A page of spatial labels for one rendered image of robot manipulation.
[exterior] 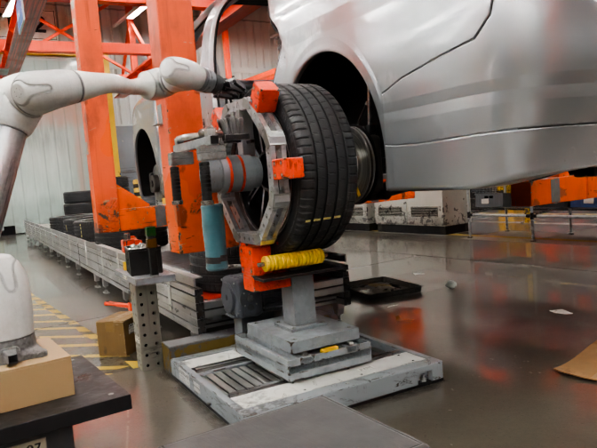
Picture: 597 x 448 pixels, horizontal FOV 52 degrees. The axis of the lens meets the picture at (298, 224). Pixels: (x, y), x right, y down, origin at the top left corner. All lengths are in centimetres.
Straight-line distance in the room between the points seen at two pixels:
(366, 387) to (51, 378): 107
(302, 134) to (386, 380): 93
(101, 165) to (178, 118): 193
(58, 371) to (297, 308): 102
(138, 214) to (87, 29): 135
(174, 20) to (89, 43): 196
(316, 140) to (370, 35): 43
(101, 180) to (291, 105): 264
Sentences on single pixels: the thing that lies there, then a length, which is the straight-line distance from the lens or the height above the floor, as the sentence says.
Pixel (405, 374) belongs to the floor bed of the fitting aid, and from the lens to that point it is 233.
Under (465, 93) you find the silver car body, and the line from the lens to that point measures 188.
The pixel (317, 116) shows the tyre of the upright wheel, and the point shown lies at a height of 102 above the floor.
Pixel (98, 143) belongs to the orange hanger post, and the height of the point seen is 116.
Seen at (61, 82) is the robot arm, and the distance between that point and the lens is 192.
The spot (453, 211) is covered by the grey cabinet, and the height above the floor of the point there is 26.
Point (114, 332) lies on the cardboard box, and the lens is 319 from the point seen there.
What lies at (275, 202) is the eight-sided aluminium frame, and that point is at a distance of 207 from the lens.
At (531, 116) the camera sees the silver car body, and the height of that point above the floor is 94.
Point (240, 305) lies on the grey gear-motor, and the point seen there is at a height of 29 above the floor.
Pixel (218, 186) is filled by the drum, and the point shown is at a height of 81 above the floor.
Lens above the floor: 83
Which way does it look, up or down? 5 degrees down
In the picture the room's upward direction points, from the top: 5 degrees counter-clockwise
